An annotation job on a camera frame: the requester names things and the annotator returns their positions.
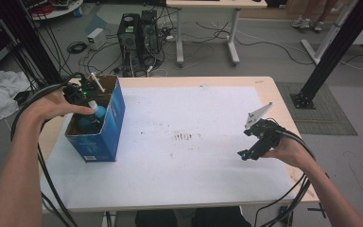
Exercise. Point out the person's right hand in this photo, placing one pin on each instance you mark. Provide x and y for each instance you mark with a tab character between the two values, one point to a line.
290	153

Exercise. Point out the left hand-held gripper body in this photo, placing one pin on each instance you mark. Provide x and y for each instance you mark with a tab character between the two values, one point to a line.
80	94

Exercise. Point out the small white device box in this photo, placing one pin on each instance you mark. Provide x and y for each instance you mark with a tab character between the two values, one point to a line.
96	38

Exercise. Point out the round white table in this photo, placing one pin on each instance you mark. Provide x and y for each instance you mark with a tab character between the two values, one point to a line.
63	11

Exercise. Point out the person's dark trousers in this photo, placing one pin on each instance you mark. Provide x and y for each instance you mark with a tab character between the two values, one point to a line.
214	219

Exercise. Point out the blue bottle with white cap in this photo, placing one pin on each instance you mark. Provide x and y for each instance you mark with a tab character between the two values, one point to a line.
100	112

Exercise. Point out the white power strip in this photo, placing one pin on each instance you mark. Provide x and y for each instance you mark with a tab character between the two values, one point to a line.
169	37

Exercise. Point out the grey floor mat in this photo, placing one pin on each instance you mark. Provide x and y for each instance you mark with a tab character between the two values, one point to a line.
327	113

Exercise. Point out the black computer tower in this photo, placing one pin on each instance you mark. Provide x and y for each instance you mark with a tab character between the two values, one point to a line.
128	41
150	34

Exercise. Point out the white metal stand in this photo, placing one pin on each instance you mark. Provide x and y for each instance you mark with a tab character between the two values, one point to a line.
334	30

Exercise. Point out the black metal frame post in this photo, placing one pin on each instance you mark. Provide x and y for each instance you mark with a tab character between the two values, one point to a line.
337	47
34	41

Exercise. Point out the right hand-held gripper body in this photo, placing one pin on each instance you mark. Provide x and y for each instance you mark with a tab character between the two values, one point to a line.
264	132

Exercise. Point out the blue cardboard box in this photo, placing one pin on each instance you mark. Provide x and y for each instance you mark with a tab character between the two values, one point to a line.
113	119

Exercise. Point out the white standing desk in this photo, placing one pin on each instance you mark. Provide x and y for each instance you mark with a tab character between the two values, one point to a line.
214	3

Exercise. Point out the person's left hand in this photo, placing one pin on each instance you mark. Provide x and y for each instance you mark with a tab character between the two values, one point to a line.
53	105

